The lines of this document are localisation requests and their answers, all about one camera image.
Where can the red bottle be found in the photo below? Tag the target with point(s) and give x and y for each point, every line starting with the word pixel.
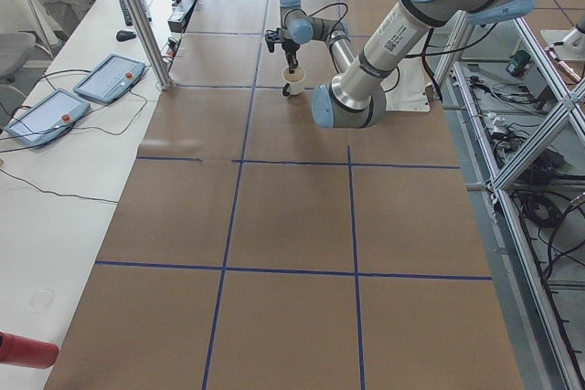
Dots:
pixel 22 351

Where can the near teach pendant tablet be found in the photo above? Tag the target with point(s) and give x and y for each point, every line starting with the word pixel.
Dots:
pixel 47 120

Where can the aluminium truss frame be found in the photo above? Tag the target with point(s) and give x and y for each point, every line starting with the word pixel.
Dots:
pixel 564 113

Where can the white smiley mug black handle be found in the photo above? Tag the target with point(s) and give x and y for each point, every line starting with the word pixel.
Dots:
pixel 293 81

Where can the green power supply box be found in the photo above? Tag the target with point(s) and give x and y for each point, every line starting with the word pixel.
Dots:
pixel 518 63

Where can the white reach grabber tool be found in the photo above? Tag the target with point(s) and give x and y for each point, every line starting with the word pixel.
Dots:
pixel 45 43

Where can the teach pendant tablet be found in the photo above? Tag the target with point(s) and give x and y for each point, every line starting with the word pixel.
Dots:
pixel 111 79
pixel 47 120

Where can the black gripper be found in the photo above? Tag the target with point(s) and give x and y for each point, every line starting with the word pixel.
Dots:
pixel 290 47

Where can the aluminium frame post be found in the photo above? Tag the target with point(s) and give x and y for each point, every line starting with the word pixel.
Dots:
pixel 146 36

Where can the black computer mouse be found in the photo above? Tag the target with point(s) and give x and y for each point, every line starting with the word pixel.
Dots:
pixel 125 35

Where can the grey office chair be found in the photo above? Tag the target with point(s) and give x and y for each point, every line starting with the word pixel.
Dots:
pixel 16 49

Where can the far teach pendant tablet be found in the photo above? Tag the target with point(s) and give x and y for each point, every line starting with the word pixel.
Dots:
pixel 111 79

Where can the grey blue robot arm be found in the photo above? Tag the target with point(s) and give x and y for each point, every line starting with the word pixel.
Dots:
pixel 354 98

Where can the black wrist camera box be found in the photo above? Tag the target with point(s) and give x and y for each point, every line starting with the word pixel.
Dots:
pixel 272 39

